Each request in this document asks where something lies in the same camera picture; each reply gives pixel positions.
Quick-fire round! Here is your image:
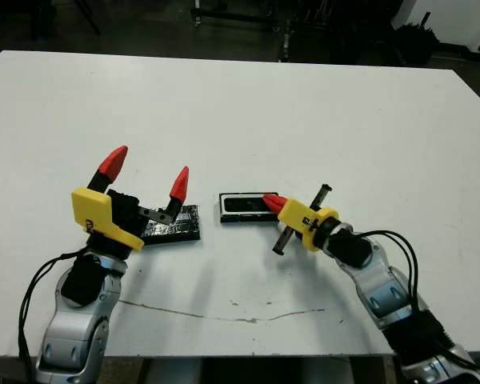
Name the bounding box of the right gripper yellow bracket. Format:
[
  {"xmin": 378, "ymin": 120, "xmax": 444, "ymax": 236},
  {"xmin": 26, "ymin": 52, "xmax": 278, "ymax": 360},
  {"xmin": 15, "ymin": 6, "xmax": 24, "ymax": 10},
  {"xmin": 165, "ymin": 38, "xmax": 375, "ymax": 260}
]
[{"xmin": 262, "ymin": 182, "xmax": 341, "ymax": 256}]

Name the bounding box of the left gripper yellow bracket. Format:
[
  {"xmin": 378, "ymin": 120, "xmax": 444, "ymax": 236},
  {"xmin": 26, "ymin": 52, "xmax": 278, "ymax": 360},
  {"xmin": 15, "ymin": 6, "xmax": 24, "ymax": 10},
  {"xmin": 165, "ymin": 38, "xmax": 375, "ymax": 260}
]
[{"xmin": 70, "ymin": 145, "xmax": 190, "ymax": 261}]

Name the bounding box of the glossy black box lid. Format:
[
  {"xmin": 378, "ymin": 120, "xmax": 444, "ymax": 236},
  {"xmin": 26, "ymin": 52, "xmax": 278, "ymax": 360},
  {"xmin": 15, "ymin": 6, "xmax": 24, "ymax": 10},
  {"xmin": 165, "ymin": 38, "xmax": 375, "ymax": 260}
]
[{"xmin": 139, "ymin": 204, "xmax": 202, "ymax": 247}]

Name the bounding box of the black box with white lining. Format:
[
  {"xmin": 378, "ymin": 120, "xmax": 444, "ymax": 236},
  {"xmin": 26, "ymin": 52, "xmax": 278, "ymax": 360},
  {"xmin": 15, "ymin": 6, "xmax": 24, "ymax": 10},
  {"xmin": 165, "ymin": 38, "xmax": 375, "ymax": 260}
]
[{"xmin": 218, "ymin": 190, "xmax": 283, "ymax": 224}]

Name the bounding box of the black metal rack on wheels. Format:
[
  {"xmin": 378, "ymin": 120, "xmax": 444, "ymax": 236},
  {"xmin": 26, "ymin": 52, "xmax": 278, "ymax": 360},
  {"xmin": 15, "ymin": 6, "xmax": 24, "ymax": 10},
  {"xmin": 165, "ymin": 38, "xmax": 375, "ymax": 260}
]
[{"xmin": 190, "ymin": 0, "xmax": 284, "ymax": 34}]

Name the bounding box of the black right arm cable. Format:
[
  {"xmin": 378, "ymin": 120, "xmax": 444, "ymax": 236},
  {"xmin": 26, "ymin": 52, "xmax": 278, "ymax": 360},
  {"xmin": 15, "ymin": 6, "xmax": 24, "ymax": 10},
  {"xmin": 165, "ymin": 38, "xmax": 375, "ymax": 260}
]
[{"xmin": 358, "ymin": 229, "xmax": 480, "ymax": 371}]

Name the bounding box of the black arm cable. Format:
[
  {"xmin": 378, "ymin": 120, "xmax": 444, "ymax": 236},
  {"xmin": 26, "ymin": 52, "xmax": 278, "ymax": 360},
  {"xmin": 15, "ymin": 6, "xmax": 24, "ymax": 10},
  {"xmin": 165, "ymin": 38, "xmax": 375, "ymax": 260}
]
[
  {"xmin": 18, "ymin": 246, "xmax": 90, "ymax": 384},
  {"xmin": 358, "ymin": 229, "xmax": 480, "ymax": 371}
]

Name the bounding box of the dark stand with silver post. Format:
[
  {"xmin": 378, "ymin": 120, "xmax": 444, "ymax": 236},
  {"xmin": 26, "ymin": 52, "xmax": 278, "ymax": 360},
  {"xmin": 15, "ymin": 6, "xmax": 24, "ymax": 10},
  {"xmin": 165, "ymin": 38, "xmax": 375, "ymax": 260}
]
[{"xmin": 278, "ymin": 16, "xmax": 387, "ymax": 64}]

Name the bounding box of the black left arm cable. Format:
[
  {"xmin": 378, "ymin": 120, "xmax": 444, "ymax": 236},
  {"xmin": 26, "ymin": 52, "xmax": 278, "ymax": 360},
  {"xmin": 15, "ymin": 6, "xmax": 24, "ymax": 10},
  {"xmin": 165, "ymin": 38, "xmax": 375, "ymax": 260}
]
[{"xmin": 18, "ymin": 246, "xmax": 90, "ymax": 384}]

